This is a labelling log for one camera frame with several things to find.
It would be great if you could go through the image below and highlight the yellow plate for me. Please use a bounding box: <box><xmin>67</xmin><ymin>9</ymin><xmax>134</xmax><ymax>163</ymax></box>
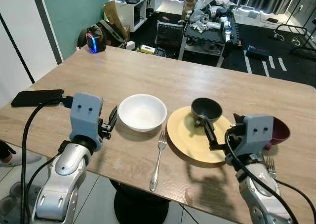
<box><xmin>166</xmin><ymin>106</ymin><xmax>235</xmax><ymax>164</ymax></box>

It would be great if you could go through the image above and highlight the white bowl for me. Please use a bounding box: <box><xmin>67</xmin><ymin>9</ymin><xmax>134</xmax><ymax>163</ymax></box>
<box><xmin>118</xmin><ymin>94</ymin><xmax>167</xmax><ymax>132</ymax></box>

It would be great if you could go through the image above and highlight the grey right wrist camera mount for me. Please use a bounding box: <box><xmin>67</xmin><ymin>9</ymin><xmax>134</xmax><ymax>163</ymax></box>
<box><xmin>239</xmin><ymin>114</ymin><xmax>275</xmax><ymax>158</ymax></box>

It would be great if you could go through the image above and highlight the dark grey bowl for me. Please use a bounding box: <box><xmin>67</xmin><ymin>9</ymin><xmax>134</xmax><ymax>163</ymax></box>
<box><xmin>191</xmin><ymin>97</ymin><xmax>223</xmax><ymax>125</ymax></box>

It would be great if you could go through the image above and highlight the maroon bowl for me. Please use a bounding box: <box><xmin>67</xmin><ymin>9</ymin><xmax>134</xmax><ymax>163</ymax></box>
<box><xmin>264</xmin><ymin>116</ymin><xmax>291</xmax><ymax>150</ymax></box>

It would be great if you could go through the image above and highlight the brown cardboard box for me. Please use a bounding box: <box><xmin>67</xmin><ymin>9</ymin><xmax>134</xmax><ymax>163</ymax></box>
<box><xmin>102</xmin><ymin>0</ymin><xmax>130</xmax><ymax>41</ymax></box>

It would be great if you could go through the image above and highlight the black speaker with blue light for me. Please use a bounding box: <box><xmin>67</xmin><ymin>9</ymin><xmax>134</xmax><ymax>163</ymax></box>
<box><xmin>78</xmin><ymin>25</ymin><xmax>107</xmax><ymax>53</ymax></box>

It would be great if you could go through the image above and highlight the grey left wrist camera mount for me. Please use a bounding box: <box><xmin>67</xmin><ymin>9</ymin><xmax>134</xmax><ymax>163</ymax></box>
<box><xmin>69</xmin><ymin>92</ymin><xmax>104</xmax><ymax>150</ymax></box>

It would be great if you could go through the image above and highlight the black crate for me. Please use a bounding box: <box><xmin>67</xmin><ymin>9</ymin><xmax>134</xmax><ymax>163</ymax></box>
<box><xmin>156</xmin><ymin>21</ymin><xmax>184</xmax><ymax>49</ymax></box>

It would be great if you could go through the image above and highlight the grey shoe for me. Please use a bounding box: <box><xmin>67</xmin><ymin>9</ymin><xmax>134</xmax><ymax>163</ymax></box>
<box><xmin>0</xmin><ymin>182</ymin><xmax>31</xmax><ymax>222</ymax></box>

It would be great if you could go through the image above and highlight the black metal frame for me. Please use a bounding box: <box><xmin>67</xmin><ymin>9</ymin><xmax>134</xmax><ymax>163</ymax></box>
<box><xmin>275</xmin><ymin>23</ymin><xmax>316</xmax><ymax>54</ymax></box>

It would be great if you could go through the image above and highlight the silver metal fork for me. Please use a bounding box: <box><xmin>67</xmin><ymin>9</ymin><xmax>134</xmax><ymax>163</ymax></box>
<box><xmin>150</xmin><ymin>129</ymin><xmax>167</xmax><ymax>191</ymax></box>
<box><xmin>264</xmin><ymin>155</ymin><xmax>277</xmax><ymax>179</ymax></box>

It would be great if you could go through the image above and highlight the grey cart with robot parts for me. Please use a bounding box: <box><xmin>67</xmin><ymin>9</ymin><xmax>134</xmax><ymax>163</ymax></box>
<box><xmin>179</xmin><ymin>0</ymin><xmax>242</xmax><ymax>67</ymax></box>

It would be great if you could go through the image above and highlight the white open shelf unit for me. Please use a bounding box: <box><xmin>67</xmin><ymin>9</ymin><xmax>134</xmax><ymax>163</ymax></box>
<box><xmin>116</xmin><ymin>0</ymin><xmax>163</xmax><ymax>32</ymax></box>

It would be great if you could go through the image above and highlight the small yellow device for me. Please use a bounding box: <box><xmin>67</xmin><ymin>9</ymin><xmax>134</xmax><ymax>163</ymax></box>
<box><xmin>140</xmin><ymin>45</ymin><xmax>156</xmax><ymax>54</ymax></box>

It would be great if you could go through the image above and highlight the dark blue flat box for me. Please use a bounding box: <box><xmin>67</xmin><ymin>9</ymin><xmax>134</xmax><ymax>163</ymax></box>
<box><xmin>246</xmin><ymin>45</ymin><xmax>270</xmax><ymax>58</ymax></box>

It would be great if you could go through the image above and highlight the white shoe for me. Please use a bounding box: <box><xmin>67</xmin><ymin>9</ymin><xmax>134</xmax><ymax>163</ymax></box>
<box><xmin>0</xmin><ymin>141</ymin><xmax>42</xmax><ymax>166</ymax></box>

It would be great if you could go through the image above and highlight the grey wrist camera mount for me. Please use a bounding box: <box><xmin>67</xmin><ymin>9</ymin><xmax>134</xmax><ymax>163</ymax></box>
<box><xmin>239</xmin><ymin>114</ymin><xmax>275</xmax><ymax>158</ymax></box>
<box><xmin>69</xmin><ymin>92</ymin><xmax>104</xmax><ymax>150</ymax></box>

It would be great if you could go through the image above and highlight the black smartphone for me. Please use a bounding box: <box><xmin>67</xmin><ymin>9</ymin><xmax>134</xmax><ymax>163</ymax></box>
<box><xmin>11</xmin><ymin>89</ymin><xmax>65</xmax><ymax>108</ymax></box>

